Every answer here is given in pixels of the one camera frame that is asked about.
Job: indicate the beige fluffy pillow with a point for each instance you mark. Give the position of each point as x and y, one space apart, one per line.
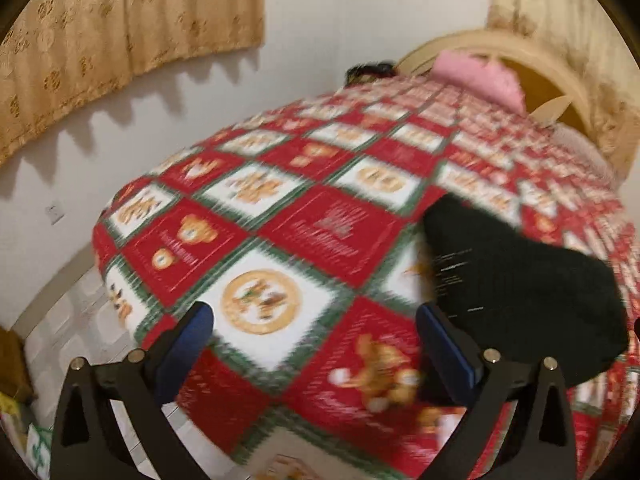
585 152

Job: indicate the green and white box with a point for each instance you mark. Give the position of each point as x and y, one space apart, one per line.
36 447

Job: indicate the dark object behind bed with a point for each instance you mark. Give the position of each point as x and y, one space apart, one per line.
370 71

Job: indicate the cream wooden bed headboard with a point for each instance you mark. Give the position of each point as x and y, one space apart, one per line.
550 75

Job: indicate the pink pillow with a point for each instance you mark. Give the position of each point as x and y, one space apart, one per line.
475 77

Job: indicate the wide golden patterned curtain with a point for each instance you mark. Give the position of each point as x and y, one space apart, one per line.
100 35

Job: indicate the red checked printed blanket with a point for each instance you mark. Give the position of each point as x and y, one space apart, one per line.
310 240

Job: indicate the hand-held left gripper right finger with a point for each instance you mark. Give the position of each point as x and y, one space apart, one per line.
450 355

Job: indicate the yellow brown bag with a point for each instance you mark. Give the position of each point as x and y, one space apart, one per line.
14 362

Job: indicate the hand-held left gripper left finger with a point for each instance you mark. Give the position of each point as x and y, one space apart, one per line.
184 355

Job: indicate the white wall socket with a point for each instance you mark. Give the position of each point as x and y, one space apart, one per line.
55 213

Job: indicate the wicker basket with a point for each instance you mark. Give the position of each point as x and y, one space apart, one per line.
565 25

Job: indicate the black pants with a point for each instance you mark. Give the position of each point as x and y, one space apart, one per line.
520 280

